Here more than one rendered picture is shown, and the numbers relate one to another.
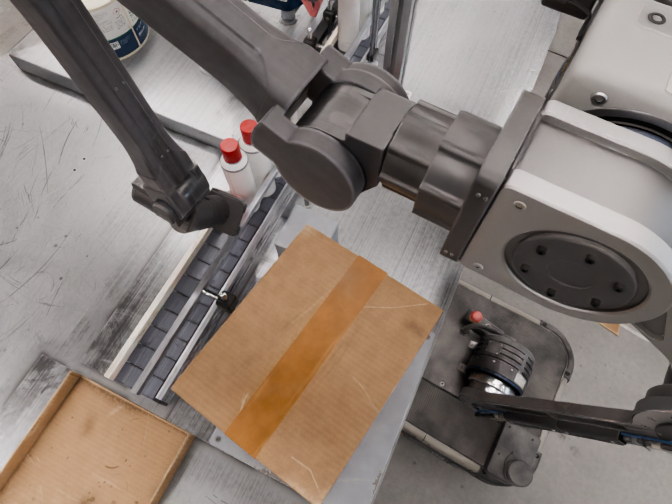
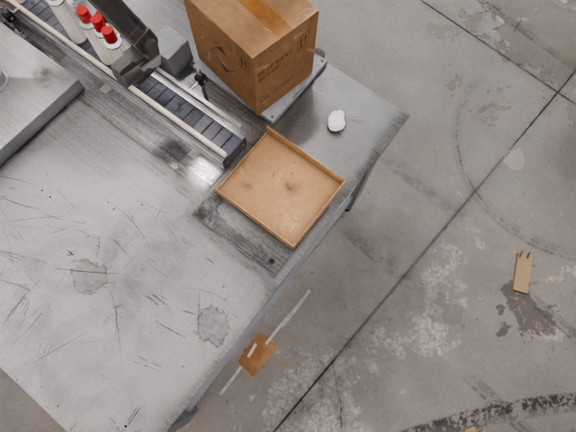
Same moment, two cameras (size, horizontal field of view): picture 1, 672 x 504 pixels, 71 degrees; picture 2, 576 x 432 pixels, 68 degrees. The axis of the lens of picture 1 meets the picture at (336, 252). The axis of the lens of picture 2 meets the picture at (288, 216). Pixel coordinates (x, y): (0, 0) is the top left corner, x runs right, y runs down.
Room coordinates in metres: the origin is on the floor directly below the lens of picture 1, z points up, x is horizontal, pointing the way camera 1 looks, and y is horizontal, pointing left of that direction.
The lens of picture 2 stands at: (-0.13, 0.92, 2.02)
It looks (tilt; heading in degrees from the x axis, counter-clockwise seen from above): 71 degrees down; 279
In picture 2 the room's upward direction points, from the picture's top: 3 degrees clockwise
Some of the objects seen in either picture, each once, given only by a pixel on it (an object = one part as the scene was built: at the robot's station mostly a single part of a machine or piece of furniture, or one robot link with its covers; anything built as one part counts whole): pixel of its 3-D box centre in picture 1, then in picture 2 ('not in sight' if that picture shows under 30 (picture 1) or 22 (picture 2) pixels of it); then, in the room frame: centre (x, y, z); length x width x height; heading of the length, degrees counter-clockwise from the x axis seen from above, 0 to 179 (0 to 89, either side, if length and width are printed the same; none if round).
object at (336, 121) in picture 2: not in sight; (337, 120); (-0.15, 0.17, 0.85); 0.08 x 0.07 x 0.04; 57
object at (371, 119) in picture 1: (354, 147); not in sight; (0.25, -0.02, 1.43); 0.10 x 0.05 x 0.09; 60
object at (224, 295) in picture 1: (221, 305); (199, 92); (0.28, 0.21, 0.91); 0.07 x 0.03 x 0.16; 65
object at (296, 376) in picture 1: (315, 367); (252, 36); (0.15, 0.03, 0.99); 0.30 x 0.24 x 0.27; 145
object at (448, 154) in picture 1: (447, 165); not in sight; (0.21, -0.09, 1.45); 0.09 x 0.08 x 0.12; 150
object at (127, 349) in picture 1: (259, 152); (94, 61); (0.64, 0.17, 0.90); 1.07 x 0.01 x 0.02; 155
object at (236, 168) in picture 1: (239, 177); (120, 55); (0.52, 0.19, 0.98); 0.05 x 0.05 x 0.20
